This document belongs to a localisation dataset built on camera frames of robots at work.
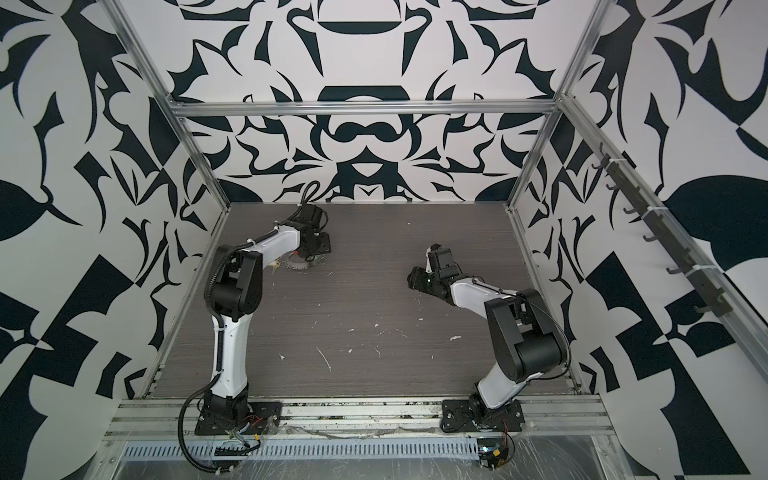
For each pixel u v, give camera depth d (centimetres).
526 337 47
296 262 100
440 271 74
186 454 68
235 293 58
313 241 90
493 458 71
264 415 74
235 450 73
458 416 74
